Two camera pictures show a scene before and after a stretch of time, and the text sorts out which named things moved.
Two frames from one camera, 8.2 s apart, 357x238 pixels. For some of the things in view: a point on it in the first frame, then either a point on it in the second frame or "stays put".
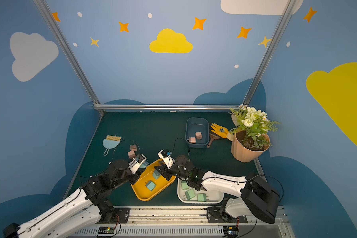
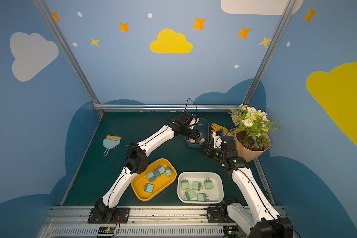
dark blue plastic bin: (197, 124) stays put
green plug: (202, 197) stays put
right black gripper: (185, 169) to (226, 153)
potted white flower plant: (250, 140) stays put
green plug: (184, 185) stays put
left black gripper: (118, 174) to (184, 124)
